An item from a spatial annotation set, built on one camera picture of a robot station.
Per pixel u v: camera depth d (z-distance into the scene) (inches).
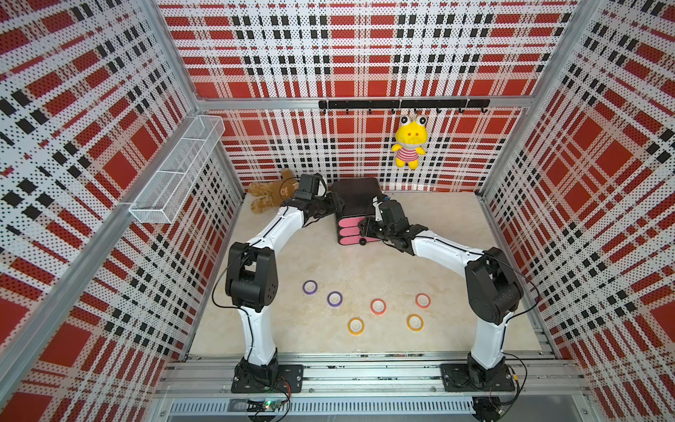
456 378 28.9
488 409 27.1
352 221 35.7
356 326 33.0
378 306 34.5
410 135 35.9
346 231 36.9
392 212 27.8
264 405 27.3
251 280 20.8
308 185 29.2
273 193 45.1
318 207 31.6
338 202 34.1
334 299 35.0
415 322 33.2
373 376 29.7
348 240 39.1
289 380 29.0
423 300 34.9
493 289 19.6
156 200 27.0
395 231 28.4
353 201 36.3
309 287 36.4
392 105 35.3
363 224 35.6
